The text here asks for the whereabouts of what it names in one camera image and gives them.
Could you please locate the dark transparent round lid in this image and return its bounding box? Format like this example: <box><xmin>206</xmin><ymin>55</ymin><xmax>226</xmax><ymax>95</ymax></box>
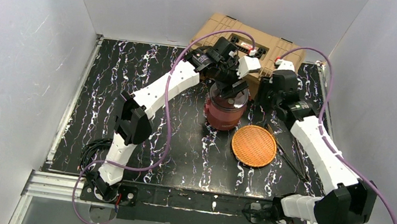
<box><xmin>208</xmin><ymin>84</ymin><xmax>250</xmax><ymax>113</ymax></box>

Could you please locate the tan plastic toolbox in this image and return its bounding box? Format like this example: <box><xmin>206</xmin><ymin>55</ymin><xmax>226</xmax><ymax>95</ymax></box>
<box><xmin>191</xmin><ymin>13</ymin><xmax>298</xmax><ymax>97</ymax></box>

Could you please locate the red steel lunch bowl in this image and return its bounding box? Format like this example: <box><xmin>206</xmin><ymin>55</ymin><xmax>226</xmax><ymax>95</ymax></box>
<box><xmin>204</xmin><ymin>94</ymin><xmax>247</xmax><ymax>131</ymax></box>

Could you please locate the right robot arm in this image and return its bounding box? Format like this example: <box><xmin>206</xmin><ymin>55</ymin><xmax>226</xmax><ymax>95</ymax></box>
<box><xmin>257</xmin><ymin>69</ymin><xmax>377</xmax><ymax>224</ymax></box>

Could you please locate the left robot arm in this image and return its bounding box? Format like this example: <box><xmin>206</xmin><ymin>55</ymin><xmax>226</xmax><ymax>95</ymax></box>
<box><xmin>82</xmin><ymin>37</ymin><xmax>261</xmax><ymax>203</ymax></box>

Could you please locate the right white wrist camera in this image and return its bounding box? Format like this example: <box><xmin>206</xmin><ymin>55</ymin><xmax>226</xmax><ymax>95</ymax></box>
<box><xmin>274</xmin><ymin>57</ymin><xmax>296</xmax><ymax>73</ymax></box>

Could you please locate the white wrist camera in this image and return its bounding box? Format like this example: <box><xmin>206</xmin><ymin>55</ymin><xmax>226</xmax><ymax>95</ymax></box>
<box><xmin>274</xmin><ymin>57</ymin><xmax>296</xmax><ymax>73</ymax></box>
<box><xmin>236</xmin><ymin>49</ymin><xmax>261</xmax><ymax>79</ymax></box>

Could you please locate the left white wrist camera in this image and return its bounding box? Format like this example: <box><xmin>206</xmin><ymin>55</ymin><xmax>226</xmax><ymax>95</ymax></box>
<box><xmin>236</xmin><ymin>49</ymin><xmax>261</xmax><ymax>79</ymax></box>

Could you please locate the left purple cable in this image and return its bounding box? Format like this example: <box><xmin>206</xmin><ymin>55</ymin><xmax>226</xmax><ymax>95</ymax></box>
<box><xmin>68</xmin><ymin>10</ymin><xmax>259</xmax><ymax>224</ymax></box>

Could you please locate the coiled black cable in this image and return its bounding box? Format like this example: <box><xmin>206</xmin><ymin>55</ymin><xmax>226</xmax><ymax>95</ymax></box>
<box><xmin>77</xmin><ymin>134</ymin><xmax>114</xmax><ymax>175</ymax></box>

